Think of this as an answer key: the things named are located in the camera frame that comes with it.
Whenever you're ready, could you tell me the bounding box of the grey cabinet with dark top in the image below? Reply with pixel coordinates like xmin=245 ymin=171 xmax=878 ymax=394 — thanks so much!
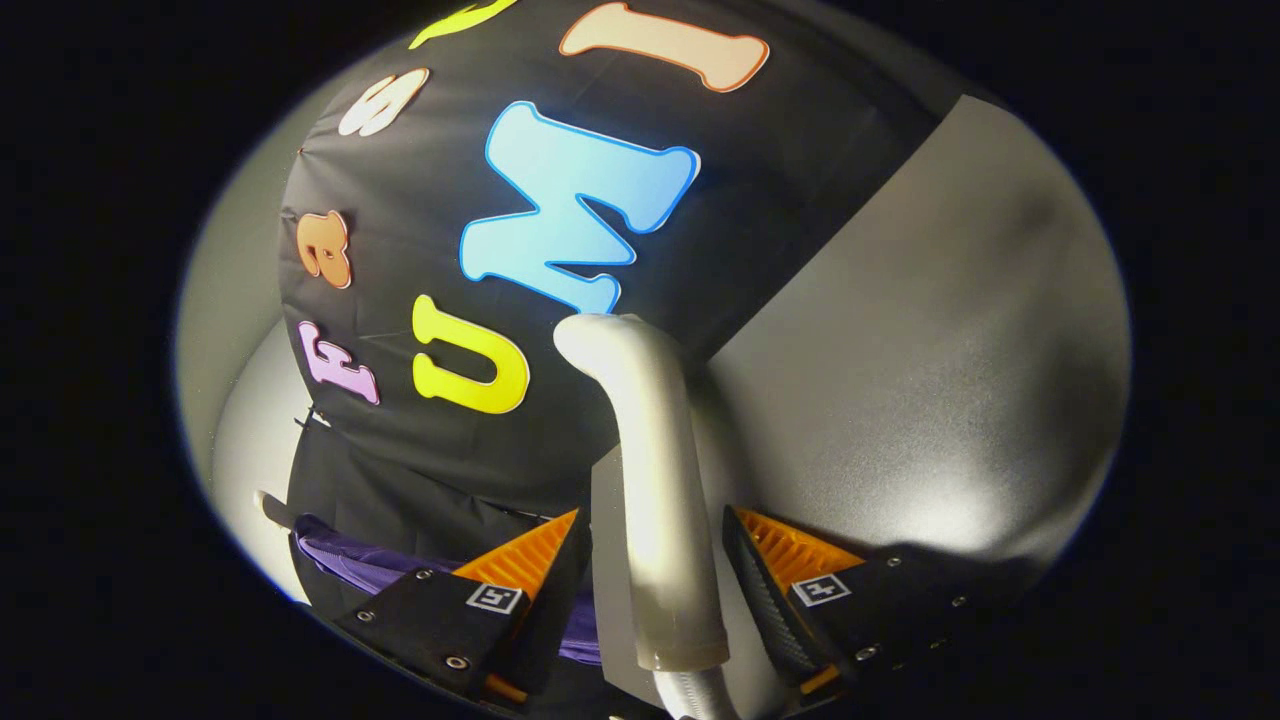
xmin=590 ymin=95 xmax=1131 ymax=701

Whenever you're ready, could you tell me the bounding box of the purple corduroy jacket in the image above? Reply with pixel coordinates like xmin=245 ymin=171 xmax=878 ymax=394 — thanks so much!
xmin=295 ymin=515 xmax=601 ymax=666

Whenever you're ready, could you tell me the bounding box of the grey garment steamer hose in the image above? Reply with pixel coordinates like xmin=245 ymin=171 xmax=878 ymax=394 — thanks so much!
xmin=655 ymin=668 xmax=741 ymax=720

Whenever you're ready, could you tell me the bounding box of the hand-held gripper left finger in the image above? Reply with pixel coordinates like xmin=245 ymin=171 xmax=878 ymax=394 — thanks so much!
xmin=335 ymin=508 xmax=593 ymax=706

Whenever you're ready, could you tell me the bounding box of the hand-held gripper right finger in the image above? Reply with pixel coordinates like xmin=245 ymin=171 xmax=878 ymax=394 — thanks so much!
xmin=722 ymin=505 xmax=1041 ymax=696

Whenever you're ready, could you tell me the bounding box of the white garment steamer head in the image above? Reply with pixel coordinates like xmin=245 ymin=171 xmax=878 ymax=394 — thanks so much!
xmin=553 ymin=313 xmax=731 ymax=673

